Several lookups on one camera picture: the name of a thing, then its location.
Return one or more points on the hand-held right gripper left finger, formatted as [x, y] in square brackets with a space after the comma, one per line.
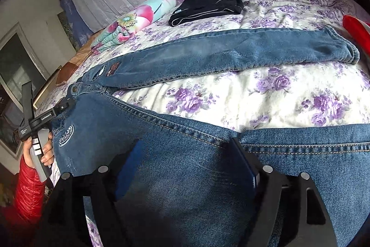
[128, 169]

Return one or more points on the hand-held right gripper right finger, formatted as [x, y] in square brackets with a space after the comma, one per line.
[245, 166]

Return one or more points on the red striped garment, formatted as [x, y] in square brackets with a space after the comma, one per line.
[357, 30]

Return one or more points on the brown pillow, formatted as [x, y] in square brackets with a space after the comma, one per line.
[68, 73]

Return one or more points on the purple floral bed sheet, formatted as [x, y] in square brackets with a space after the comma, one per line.
[260, 96]

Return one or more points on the blue denim jeans pants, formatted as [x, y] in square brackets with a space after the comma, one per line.
[202, 177]

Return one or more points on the white window frame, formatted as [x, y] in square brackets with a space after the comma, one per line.
[20, 67]

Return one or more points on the folded floral quilt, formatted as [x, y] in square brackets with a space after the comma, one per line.
[135, 18]

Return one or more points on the person's left hand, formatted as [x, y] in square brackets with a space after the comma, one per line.
[46, 153]

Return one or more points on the black folded pants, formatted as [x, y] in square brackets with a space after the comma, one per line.
[208, 8]

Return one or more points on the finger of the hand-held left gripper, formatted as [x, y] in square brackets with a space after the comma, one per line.
[67, 105]

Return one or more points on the person's left forearm red sleeve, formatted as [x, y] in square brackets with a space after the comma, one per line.
[26, 192]

